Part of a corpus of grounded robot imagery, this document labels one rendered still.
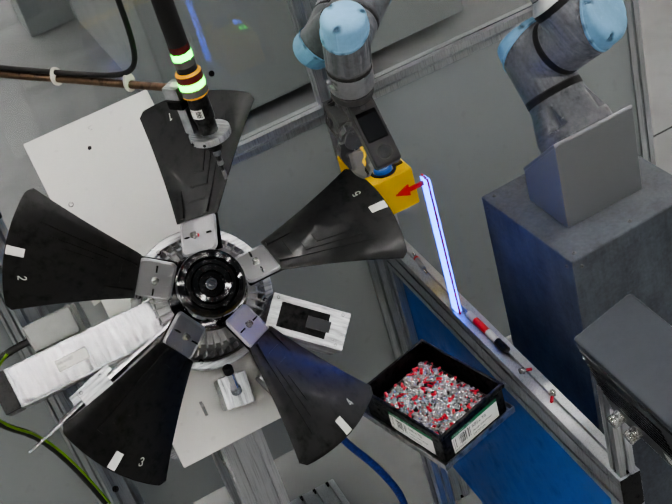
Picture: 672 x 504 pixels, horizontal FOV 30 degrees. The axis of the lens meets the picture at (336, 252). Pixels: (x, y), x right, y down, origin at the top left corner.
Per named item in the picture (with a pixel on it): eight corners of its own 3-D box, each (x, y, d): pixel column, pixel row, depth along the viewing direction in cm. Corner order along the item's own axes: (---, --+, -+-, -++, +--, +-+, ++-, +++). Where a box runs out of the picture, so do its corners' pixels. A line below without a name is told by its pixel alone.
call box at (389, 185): (347, 195, 271) (335, 155, 265) (387, 175, 273) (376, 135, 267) (380, 228, 258) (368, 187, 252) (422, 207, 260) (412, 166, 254)
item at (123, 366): (182, 321, 227) (33, 457, 219) (174, 313, 227) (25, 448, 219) (183, 320, 225) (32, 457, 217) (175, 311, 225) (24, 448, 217)
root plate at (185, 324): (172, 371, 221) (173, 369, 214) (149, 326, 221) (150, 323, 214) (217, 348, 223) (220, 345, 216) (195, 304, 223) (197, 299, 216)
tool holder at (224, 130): (173, 146, 207) (153, 95, 201) (196, 122, 211) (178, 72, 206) (216, 150, 202) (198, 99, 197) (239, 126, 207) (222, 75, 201)
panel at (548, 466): (453, 467, 317) (398, 266, 278) (455, 465, 317) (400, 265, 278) (653, 710, 253) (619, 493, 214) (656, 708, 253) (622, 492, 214)
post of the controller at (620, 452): (609, 467, 208) (595, 383, 197) (624, 459, 209) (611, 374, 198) (620, 478, 206) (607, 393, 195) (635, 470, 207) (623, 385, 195)
